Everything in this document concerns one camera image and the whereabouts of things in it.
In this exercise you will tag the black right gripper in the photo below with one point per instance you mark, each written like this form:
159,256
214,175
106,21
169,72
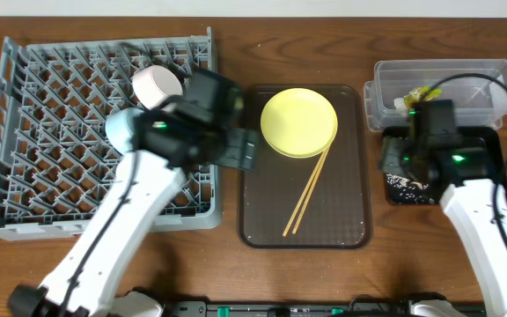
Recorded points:
394,151

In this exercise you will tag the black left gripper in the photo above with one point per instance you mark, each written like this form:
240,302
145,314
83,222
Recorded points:
239,148

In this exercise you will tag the rice and food scraps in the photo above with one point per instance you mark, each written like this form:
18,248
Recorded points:
405,191

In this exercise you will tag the white tissue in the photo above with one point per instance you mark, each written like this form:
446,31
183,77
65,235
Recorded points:
401,107

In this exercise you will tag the green snack wrapper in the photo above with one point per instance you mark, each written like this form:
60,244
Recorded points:
423,93

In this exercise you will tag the pink bowl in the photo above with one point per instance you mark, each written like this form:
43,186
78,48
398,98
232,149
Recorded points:
155,84

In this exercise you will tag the light blue bowl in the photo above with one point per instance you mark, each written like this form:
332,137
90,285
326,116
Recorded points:
120,129

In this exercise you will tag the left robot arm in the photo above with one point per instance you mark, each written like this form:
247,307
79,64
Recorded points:
84,283

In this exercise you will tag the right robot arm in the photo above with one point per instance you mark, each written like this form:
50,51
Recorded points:
478,212

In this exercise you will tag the black waste tray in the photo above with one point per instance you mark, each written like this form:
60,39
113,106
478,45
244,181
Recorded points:
485,136

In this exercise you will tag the grey dishwasher rack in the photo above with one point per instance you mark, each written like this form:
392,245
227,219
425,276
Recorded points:
56,163

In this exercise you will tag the yellow plate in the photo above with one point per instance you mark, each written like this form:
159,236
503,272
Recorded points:
299,123

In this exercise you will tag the dark brown serving tray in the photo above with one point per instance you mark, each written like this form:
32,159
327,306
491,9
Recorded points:
338,214

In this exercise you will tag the wooden chopstick left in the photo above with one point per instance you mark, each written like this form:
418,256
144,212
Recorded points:
299,198

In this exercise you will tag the clear plastic bin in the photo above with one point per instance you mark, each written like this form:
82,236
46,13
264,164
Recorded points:
478,102

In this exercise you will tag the black rail at table edge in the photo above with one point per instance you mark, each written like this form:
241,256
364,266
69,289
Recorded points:
140,303

